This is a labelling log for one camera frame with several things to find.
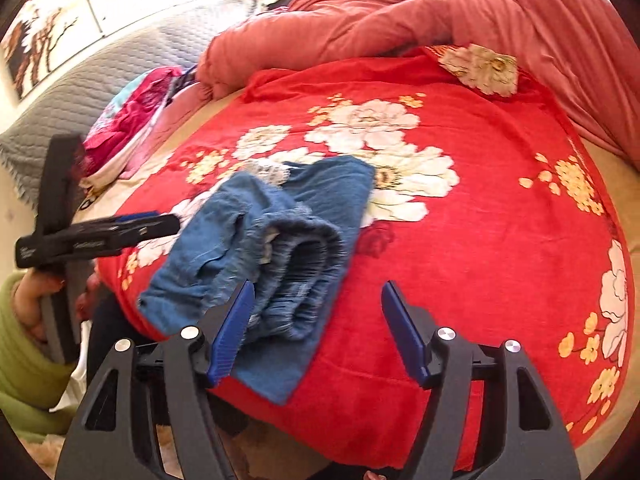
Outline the blue denim pants lace trim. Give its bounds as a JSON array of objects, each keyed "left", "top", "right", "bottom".
[{"left": 137, "top": 155, "right": 376, "bottom": 406}]

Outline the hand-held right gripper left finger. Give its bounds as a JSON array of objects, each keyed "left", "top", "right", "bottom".
[{"left": 55, "top": 280, "right": 257, "bottom": 480}]

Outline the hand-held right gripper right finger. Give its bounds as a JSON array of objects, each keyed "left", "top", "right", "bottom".
[{"left": 381, "top": 280, "right": 581, "bottom": 480}]

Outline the red floral blanket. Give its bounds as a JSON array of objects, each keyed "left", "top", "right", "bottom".
[{"left": 95, "top": 45, "right": 636, "bottom": 471}]

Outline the person's left hand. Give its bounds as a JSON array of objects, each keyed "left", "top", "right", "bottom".
[{"left": 14, "top": 271, "right": 103, "bottom": 347}]

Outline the pile of colourful clothes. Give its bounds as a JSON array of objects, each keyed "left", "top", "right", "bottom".
[{"left": 80, "top": 66, "right": 183, "bottom": 181}]

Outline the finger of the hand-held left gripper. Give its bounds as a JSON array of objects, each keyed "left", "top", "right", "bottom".
[
  {"left": 112, "top": 211, "right": 162, "bottom": 224},
  {"left": 117, "top": 214, "right": 182, "bottom": 242}
]

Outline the person's left forearm green sleeve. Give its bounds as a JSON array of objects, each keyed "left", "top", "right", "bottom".
[{"left": 0, "top": 270, "right": 78, "bottom": 438}]

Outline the blossom wall painting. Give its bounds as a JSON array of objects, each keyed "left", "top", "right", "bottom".
[{"left": 0, "top": 0, "right": 151, "bottom": 101}]

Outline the pink quilt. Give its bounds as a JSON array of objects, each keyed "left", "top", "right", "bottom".
[{"left": 195, "top": 0, "right": 640, "bottom": 171}]

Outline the grey quilted headboard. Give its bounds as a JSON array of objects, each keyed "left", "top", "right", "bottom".
[{"left": 0, "top": 0, "right": 266, "bottom": 206}]

